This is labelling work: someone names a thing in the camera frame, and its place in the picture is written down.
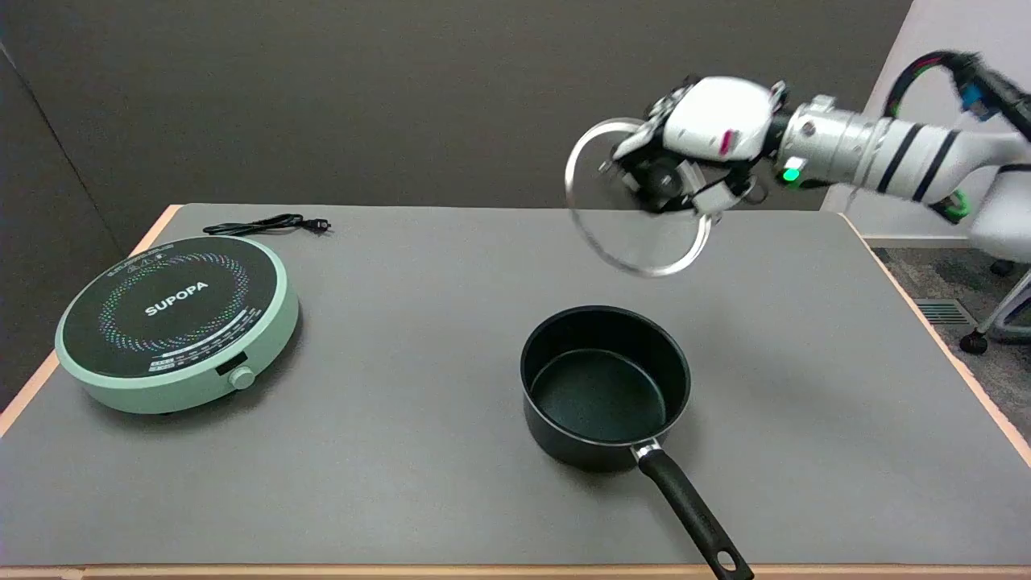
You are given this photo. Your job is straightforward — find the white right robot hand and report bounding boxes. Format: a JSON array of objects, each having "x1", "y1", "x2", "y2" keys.
[{"x1": 600, "y1": 76, "x2": 789, "y2": 216}]

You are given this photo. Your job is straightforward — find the glass pot lid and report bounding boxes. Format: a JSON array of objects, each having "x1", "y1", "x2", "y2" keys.
[{"x1": 565, "y1": 118, "x2": 714, "y2": 278}]

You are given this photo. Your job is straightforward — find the floor vent grille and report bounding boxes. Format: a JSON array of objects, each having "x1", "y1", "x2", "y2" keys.
[{"x1": 913, "y1": 298, "x2": 979, "y2": 327}]

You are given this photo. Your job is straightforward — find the white wheeled chair base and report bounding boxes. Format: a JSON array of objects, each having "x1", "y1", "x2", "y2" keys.
[{"x1": 959, "y1": 258, "x2": 1031, "y2": 355}]

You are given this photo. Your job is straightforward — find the green induction cooktop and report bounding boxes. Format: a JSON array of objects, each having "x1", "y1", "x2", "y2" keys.
[{"x1": 54, "y1": 235, "x2": 300, "y2": 415}]

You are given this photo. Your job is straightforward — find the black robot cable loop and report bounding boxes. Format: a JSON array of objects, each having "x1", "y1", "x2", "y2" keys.
[{"x1": 884, "y1": 50, "x2": 1031, "y2": 142}]

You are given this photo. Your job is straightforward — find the black saucepan with handle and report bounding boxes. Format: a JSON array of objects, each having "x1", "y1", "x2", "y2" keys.
[{"x1": 520, "y1": 304, "x2": 756, "y2": 580}]

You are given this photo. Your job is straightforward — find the black power cord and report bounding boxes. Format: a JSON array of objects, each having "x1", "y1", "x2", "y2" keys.
[{"x1": 203, "y1": 213, "x2": 333, "y2": 237}]

